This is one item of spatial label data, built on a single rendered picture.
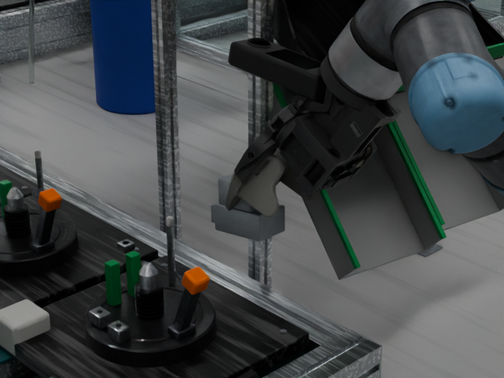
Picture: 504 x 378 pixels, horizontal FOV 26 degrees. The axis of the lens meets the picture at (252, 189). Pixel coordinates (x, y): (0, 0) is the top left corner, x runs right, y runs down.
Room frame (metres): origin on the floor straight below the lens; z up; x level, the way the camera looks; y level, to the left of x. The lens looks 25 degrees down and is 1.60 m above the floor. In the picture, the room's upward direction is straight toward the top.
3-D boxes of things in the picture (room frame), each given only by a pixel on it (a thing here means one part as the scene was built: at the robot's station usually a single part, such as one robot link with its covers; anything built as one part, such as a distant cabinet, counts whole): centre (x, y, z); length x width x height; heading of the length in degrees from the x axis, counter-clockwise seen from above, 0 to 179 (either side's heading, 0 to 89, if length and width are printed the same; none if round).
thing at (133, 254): (1.03, 0.13, 1.01); 0.01 x 0.01 x 0.05; 43
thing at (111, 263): (1.01, 0.15, 1.01); 0.01 x 0.01 x 0.05; 43
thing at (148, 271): (0.99, 0.11, 1.04); 0.02 x 0.02 x 0.03
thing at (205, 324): (0.99, 0.11, 0.98); 0.14 x 0.14 x 0.02
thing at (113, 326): (0.95, 0.14, 1.00); 0.02 x 0.01 x 0.02; 43
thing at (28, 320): (1.00, 0.25, 0.97); 0.05 x 0.05 x 0.04; 43
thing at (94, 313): (0.97, 0.16, 1.00); 0.02 x 0.01 x 0.02; 43
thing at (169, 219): (1.05, 0.09, 1.03); 0.01 x 0.01 x 0.08
